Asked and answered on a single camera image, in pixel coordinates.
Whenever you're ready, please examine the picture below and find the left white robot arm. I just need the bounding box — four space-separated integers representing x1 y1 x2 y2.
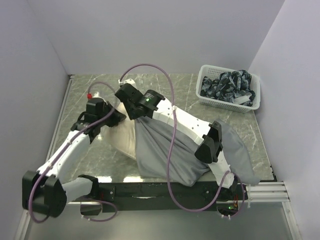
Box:
22 97 126 218

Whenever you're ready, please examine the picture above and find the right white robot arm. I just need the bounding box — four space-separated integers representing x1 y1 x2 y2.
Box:
115 82 239 200

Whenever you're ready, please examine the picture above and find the black base bar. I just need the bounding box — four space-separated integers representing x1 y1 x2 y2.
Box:
69 181 248 221

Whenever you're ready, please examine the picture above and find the cream white pillow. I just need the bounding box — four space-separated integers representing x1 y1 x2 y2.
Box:
99 100 137 161

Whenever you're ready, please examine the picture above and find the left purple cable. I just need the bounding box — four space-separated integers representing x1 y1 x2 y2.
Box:
28 81 123 224

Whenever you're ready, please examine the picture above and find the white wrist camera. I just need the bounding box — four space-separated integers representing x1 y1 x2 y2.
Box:
86 92 103 101
118 78 137 88

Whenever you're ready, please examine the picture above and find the purple cable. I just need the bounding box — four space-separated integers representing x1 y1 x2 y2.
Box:
28 81 123 224
118 63 247 221

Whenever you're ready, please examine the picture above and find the dark patterned cloth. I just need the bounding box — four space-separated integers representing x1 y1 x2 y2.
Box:
200 70 256 107

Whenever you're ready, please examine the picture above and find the grey pillowcase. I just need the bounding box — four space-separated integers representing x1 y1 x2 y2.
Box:
134 117 260 187

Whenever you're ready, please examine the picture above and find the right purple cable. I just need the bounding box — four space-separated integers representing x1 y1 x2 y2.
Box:
118 63 247 221

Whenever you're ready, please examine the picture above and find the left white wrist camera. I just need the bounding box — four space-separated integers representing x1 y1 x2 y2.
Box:
86 92 103 101

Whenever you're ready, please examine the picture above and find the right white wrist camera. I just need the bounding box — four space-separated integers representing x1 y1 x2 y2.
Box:
118 78 137 88

